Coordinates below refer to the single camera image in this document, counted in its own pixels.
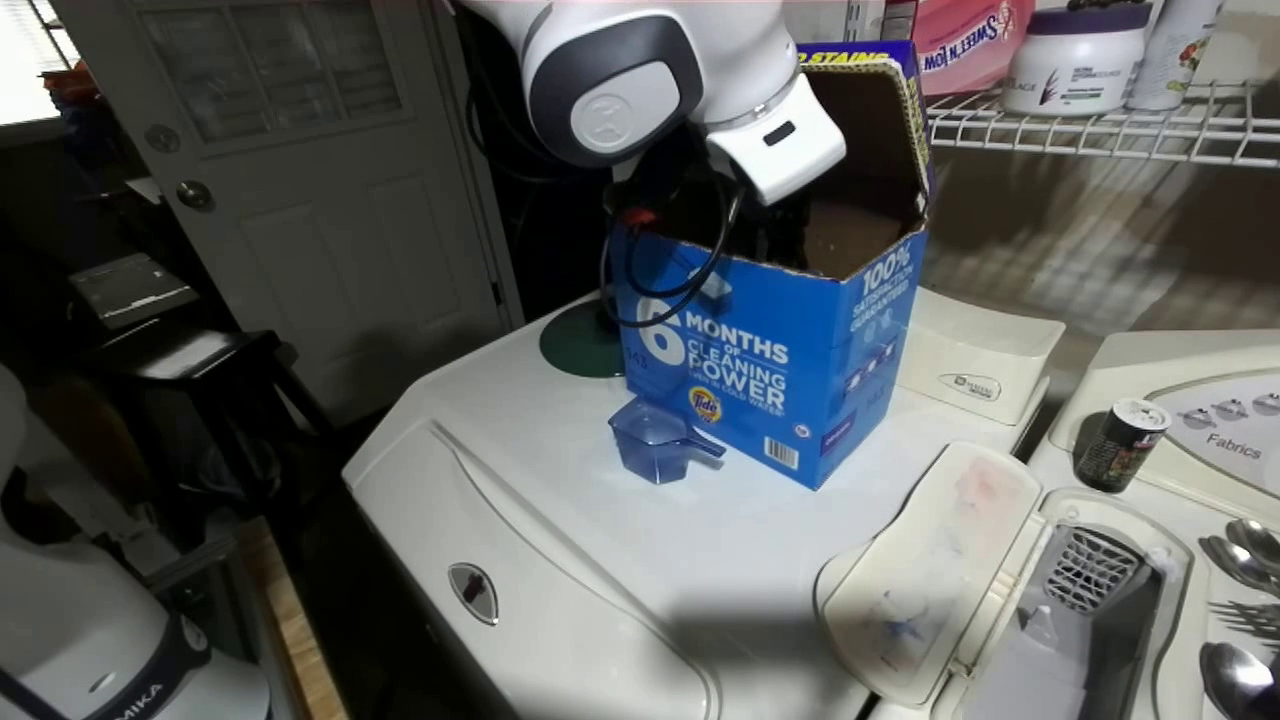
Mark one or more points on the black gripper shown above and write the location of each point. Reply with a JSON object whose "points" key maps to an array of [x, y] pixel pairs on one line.
{"points": [[767, 223]]}

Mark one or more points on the blue cardboard detergent box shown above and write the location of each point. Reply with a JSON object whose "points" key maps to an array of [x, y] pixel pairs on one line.
{"points": [[763, 363]]}

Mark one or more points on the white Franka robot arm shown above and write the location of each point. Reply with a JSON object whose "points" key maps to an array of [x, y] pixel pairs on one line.
{"points": [[625, 66]]}

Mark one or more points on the dark green round disc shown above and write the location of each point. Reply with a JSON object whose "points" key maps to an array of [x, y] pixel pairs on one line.
{"points": [[576, 345]]}

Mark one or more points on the dark blue measuring cup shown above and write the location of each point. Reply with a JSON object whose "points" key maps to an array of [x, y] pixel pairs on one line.
{"points": [[657, 441]]}

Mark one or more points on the pink cardboard box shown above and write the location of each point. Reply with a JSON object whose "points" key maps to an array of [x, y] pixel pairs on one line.
{"points": [[980, 47]]}

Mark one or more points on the white tub purple lid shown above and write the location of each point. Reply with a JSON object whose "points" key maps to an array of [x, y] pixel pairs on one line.
{"points": [[1072, 66]]}

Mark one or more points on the cream dryer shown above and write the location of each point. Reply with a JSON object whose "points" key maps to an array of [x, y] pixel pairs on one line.
{"points": [[1123, 367]]}

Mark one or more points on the dark glass jar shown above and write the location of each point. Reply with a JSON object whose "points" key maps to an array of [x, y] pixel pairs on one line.
{"points": [[1118, 446]]}

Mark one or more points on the tall white bottle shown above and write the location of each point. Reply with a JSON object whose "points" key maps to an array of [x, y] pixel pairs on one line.
{"points": [[1175, 55]]}

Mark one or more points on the white washing machine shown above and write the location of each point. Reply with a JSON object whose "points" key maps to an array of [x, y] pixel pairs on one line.
{"points": [[562, 643]]}

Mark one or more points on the grey lint screen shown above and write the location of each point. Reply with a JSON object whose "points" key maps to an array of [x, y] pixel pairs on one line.
{"points": [[1093, 565]]}

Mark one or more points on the metal door knob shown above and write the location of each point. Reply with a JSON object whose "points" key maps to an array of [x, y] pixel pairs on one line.
{"points": [[192, 196]]}

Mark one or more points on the metal spoon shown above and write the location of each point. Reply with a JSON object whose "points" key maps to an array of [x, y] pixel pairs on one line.
{"points": [[1258, 536], [1235, 561], [1235, 677]]}

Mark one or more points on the black stand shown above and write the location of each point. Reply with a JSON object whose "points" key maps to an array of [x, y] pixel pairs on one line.
{"points": [[202, 414]]}

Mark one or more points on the metal fork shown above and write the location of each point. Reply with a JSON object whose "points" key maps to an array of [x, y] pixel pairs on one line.
{"points": [[1246, 623]]}

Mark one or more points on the flat black device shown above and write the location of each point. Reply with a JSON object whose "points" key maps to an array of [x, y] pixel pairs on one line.
{"points": [[135, 288]]}

